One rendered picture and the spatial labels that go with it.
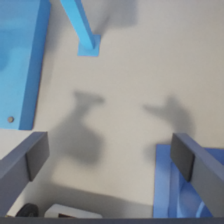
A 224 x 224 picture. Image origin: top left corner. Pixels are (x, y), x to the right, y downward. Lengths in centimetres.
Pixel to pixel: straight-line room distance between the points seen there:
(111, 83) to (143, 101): 21
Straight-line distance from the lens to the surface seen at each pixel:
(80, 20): 85
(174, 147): 17
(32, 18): 116
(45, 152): 17
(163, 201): 97
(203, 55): 110
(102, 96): 95
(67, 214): 91
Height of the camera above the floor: 91
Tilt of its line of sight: 80 degrees down
